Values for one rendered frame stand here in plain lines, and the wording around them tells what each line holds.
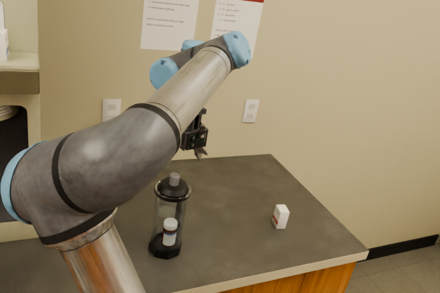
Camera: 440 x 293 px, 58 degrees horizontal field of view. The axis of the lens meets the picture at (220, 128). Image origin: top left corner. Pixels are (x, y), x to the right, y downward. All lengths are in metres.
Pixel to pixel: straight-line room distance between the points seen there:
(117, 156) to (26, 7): 0.61
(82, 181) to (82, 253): 0.14
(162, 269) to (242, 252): 0.27
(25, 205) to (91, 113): 1.03
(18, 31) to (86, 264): 0.62
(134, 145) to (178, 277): 0.76
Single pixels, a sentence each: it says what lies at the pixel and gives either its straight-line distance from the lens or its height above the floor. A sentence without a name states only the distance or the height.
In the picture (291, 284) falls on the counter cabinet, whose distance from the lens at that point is 1.46.
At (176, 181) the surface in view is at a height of 1.20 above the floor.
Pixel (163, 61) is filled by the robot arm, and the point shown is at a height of 1.57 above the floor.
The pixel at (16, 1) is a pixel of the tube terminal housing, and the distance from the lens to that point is 1.05.
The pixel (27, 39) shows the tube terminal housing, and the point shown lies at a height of 1.54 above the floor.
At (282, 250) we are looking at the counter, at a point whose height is 0.94.
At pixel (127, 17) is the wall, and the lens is 1.52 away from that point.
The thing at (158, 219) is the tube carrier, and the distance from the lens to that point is 1.19.
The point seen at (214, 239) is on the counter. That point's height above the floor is 0.94.
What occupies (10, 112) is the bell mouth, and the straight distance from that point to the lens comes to 1.19.
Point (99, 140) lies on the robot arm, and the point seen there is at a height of 1.57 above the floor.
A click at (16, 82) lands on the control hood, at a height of 1.46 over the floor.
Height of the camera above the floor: 1.80
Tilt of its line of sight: 24 degrees down
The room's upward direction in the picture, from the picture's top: 10 degrees clockwise
